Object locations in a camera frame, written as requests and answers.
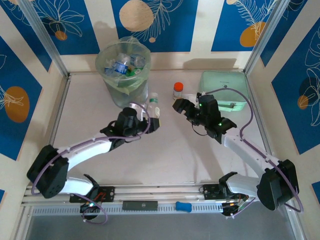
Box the tea bottle cream label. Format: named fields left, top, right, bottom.
left=147, top=92, right=162, bottom=120

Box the clear plastic waste bin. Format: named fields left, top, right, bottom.
left=94, top=41, right=152, bottom=109

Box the orange capped pill bottle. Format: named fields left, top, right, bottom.
left=173, top=82, right=185, bottom=101

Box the mint green zip pouch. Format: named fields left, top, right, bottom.
left=199, top=70, right=250, bottom=112

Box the black flat device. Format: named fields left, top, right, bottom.
left=121, top=200, right=159, bottom=210

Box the blue bone shaped object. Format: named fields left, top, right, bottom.
left=175, top=201, right=193, bottom=212

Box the left base circuit board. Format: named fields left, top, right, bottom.
left=79, top=198, right=102, bottom=214

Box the base circuit board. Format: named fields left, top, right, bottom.
left=221, top=198, right=248, bottom=217
left=79, top=198, right=102, bottom=214

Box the right base circuit board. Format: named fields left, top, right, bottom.
left=221, top=198, right=248, bottom=217

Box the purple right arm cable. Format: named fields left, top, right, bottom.
left=204, top=87, right=305, bottom=220

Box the aluminium side rail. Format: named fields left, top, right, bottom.
left=24, top=72, right=73, bottom=188
left=244, top=72, right=282, bottom=183

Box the aluminium front rail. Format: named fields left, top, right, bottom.
left=21, top=183, right=298, bottom=206

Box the white slotted cable duct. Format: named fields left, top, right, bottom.
left=31, top=202, right=292, bottom=218

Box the aluminium frame post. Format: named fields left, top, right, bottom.
left=18, top=0, right=70, bottom=77
left=243, top=0, right=291, bottom=76

